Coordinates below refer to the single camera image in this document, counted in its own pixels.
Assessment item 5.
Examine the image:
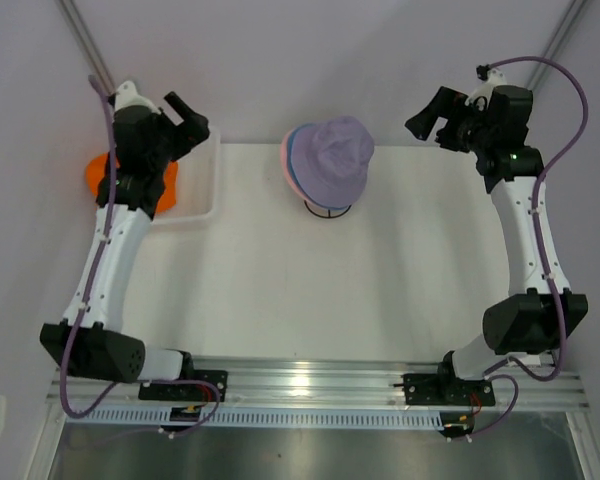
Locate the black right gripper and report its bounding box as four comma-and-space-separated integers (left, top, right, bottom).
404, 87, 494, 155

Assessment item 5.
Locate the blue bucket hat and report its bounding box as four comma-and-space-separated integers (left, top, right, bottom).
291, 123, 328, 206

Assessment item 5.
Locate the lavender bucket hat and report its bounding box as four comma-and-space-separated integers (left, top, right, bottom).
313, 116, 375, 209

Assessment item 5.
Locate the pink bucket hat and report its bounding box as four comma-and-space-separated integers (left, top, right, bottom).
279, 124, 316, 206

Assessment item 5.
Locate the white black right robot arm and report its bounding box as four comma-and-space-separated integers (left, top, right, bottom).
431, 85, 588, 404

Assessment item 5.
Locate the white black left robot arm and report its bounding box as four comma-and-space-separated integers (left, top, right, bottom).
40, 133, 475, 401

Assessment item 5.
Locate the white perforated plastic basket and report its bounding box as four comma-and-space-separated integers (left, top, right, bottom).
151, 126, 221, 232

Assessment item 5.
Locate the orange bucket hat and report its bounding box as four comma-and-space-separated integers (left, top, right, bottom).
85, 152, 178, 219

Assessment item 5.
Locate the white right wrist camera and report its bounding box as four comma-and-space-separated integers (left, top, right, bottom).
465, 64, 508, 107

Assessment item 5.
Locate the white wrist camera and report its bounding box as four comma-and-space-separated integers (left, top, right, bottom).
465, 64, 508, 107
113, 80, 159, 113

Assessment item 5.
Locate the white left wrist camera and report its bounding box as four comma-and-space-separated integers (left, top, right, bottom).
113, 80, 159, 113

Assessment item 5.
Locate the black wire hat stand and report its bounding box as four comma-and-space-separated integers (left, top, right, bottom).
303, 200, 352, 220

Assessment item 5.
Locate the aluminium mounting rail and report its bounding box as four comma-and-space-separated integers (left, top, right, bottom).
46, 355, 591, 412

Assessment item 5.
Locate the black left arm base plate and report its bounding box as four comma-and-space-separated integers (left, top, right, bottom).
138, 370, 229, 403

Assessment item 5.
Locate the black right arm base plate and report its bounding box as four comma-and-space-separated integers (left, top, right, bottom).
395, 373, 496, 407

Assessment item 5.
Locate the white slotted cable duct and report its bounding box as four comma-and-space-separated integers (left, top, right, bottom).
80, 405, 443, 431

